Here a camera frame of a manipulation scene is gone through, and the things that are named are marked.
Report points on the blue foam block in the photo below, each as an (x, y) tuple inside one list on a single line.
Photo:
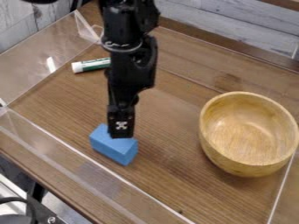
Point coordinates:
[(119, 149)]

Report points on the clear acrylic triangular bracket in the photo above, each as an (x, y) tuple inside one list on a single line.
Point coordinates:
[(84, 29)]

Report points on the clear acrylic tray wall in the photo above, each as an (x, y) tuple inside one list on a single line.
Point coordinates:
[(92, 189)]

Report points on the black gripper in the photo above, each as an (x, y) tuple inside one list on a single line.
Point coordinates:
[(129, 76)]

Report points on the brown wooden bowl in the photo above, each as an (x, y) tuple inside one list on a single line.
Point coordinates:
[(248, 134)]

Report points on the green white marker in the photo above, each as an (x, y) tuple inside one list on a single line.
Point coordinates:
[(89, 65)]

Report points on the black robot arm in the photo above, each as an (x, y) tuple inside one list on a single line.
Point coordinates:
[(128, 20)]

